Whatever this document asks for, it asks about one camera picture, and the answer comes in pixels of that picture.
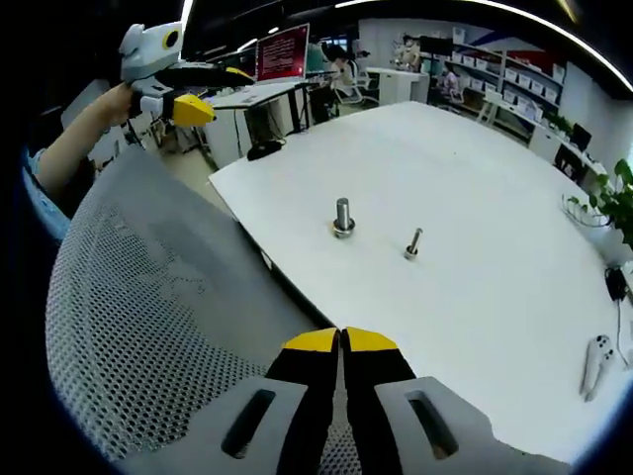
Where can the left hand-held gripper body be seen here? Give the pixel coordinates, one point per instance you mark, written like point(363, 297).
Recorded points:
point(148, 49)

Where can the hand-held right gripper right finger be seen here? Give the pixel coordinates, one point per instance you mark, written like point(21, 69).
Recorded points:
point(376, 396)

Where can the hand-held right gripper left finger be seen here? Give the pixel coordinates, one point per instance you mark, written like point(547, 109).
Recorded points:
point(301, 396)

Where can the small steel washer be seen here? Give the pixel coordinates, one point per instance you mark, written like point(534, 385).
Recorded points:
point(406, 253)

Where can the small steel threaded stud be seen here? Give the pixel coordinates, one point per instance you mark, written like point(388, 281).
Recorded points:
point(414, 240)

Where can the large black washer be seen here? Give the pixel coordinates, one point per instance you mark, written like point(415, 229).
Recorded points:
point(335, 231)
point(334, 226)

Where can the large steel threaded stud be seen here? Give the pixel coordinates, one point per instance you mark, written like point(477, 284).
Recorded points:
point(343, 210)

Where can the person's left hand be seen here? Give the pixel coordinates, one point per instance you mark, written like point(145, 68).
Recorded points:
point(116, 104)

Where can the white laptop with red screen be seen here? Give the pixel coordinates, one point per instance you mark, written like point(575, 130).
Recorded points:
point(282, 52)

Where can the white office chair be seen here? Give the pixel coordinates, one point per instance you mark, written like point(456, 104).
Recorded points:
point(363, 89)

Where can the person's light blue shirt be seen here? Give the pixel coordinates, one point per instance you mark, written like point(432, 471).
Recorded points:
point(44, 198)

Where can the grey mesh office chair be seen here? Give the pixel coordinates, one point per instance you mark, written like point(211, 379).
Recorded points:
point(148, 297)

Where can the white cabinet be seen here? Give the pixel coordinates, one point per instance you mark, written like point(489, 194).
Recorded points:
point(395, 85)

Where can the black monitor on floor stand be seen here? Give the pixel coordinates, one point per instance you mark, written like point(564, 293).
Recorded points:
point(435, 45)

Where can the small black device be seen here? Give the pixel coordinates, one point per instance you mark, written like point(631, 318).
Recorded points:
point(615, 284)

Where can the long white counter desk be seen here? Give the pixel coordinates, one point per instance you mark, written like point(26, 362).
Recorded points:
point(544, 141)

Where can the green potted plant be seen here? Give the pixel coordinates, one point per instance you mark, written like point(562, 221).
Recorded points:
point(615, 198)

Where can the white storage shelf with bins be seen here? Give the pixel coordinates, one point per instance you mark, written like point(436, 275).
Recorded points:
point(519, 84)

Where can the small green plants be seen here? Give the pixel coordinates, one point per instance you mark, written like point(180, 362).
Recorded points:
point(559, 123)

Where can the small black monitor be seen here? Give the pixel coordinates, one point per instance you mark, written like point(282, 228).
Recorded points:
point(581, 136)

